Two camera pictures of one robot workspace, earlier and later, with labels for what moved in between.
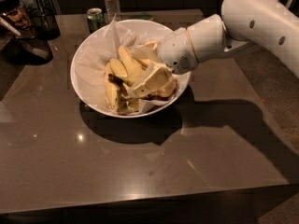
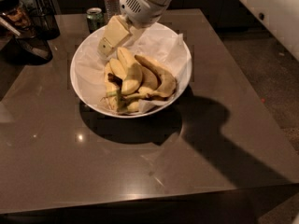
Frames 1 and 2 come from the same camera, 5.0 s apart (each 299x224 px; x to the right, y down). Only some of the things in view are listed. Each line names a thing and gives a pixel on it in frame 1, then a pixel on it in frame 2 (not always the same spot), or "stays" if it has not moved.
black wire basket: x=43 y=17 stays
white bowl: x=119 y=69 stays
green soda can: x=94 y=18 stays
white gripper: x=175 y=50 to x=140 y=9
